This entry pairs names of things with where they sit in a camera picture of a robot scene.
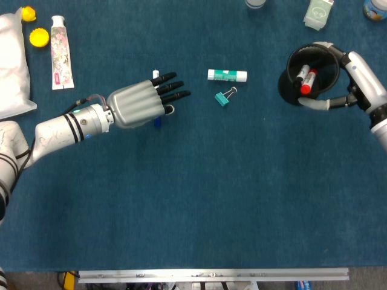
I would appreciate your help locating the teal binder clip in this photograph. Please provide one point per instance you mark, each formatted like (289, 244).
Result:
(221, 99)

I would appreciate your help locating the yellow lemon shaped toy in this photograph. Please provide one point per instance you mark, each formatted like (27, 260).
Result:
(28, 13)

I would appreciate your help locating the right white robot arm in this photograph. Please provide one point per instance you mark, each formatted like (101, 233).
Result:
(381, 127)

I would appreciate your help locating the yellow object under table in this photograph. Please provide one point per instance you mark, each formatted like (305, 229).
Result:
(70, 281)

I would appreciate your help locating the white plastic bag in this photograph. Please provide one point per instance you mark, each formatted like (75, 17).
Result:
(12, 66)

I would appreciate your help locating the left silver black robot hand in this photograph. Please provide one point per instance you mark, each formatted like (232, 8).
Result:
(133, 102)

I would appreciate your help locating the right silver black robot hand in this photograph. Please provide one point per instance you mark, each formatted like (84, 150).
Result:
(362, 75)

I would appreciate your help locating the aluminium profile rail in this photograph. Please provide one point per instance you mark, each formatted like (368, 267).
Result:
(211, 275)

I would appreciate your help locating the green white glue stick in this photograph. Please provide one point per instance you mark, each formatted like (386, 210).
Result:
(226, 75)

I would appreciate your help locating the yellow ridged round cap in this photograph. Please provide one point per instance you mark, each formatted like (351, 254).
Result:
(39, 37)

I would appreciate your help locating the cartoon label plastic jar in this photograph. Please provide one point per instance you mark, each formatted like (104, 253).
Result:
(375, 9)

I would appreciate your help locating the black mesh pen holder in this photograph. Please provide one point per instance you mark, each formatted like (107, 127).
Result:
(287, 90)

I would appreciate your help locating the blue felt table mat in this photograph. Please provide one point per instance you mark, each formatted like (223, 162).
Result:
(193, 196)

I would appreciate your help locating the white paper cup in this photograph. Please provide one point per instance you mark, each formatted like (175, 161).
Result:
(255, 3)

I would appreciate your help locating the black capped whiteboard marker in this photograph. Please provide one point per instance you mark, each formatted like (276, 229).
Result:
(302, 74)

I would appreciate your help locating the red capped whiteboard marker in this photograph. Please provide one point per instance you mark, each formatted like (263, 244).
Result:
(308, 81)

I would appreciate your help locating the blue capped whiteboard marker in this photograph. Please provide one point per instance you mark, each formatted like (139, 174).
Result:
(155, 74)

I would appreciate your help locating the blue package under table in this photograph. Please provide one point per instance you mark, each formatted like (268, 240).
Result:
(303, 285)

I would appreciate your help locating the floral white cream tube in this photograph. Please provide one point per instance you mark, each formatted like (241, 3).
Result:
(61, 54)

